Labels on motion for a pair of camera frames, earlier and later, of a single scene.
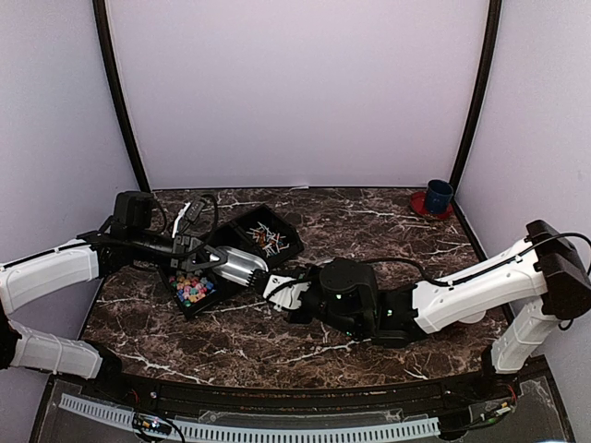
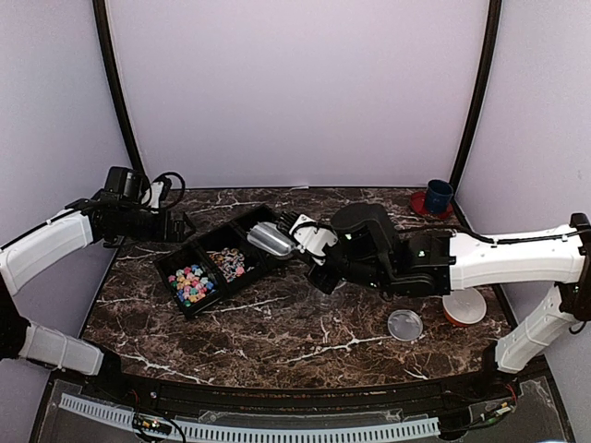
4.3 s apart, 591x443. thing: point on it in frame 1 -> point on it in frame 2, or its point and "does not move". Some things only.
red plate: [419, 204] does not move
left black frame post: [101, 12] does not move
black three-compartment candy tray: [195, 291] does not move
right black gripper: [298, 273] -> [324, 282]
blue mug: [439, 196] does not move
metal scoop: [239, 265] -> [271, 238]
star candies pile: [190, 289] does not move
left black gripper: [182, 257] -> [177, 235]
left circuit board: [151, 424] does not move
